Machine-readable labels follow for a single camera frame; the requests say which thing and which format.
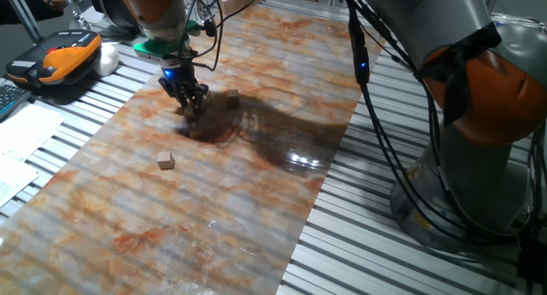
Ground black strap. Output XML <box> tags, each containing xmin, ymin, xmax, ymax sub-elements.
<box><xmin>412</xmin><ymin>21</ymin><xmax>503</xmax><ymax>128</ymax></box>

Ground grey metal base plate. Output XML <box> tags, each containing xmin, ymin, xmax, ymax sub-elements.
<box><xmin>70</xmin><ymin>6</ymin><xmax>149</xmax><ymax>48</ymax></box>

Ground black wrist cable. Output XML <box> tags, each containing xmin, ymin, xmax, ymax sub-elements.
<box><xmin>179</xmin><ymin>0</ymin><xmax>262</xmax><ymax>72</ymax></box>

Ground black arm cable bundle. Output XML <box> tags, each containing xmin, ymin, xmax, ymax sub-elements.
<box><xmin>339</xmin><ymin>0</ymin><xmax>547</xmax><ymax>245</ymax></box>

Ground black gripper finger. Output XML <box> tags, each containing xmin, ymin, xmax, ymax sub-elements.
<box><xmin>157</xmin><ymin>75</ymin><xmax>194</xmax><ymax>116</ymax></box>
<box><xmin>191</xmin><ymin>81</ymin><xmax>211</xmax><ymax>117</ymax></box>

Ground black keyboard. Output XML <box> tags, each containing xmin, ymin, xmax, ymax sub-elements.
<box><xmin>0</xmin><ymin>83</ymin><xmax>33</xmax><ymax>121</ymax></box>

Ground white paper with print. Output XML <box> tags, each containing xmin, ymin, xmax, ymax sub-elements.
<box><xmin>0</xmin><ymin>154</ymin><xmax>40</xmax><ymax>209</ymax></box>

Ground black sleeved forearm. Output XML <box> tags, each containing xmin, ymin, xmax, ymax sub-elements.
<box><xmin>0</xmin><ymin>0</ymin><xmax>55</xmax><ymax>26</ymax></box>

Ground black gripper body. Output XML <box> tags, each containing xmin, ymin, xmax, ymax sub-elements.
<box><xmin>159</xmin><ymin>59</ymin><xmax>198</xmax><ymax>90</ymax></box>

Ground grey aluminium bar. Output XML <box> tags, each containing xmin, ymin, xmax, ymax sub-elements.
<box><xmin>2</xmin><ymin>0</ymin><xmax>44</xmax><ymax>43</ymax></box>

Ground black round drum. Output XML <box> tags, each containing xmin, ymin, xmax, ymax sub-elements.
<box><xmin>88</xmin><ymin>0</ymin><xmax>140</xmax><ymax>31</ymax></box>

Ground person hand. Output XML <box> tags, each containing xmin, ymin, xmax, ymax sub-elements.
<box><xmin>36</xmin><ymin>0</ymin><xmax>68</xmax><ymax>12</ymax></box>

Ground blank white paper sheet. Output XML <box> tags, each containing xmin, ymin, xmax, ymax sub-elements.
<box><xmin>0</xmin><ymin>103</ymin><xmax>65</xmax><ymax>162</ymax></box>

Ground orange marble pattern sheet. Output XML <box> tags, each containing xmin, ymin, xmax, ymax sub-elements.
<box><xmin>0</xmin><ymin>3</ymin><xmax>384</xmax><ymax>295</ymax></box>

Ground orange and black teach pendant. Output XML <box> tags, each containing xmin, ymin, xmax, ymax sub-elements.
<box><xmin>5</xmin><ymin>28</ymin><xmax>103</xmax><ymax>89</ymax></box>

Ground white rounded object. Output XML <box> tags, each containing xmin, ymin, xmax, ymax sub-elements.
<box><xmin>92</xmin><ymin>42</ymin><xmax>121</xmax><ymax>77</ymax></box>

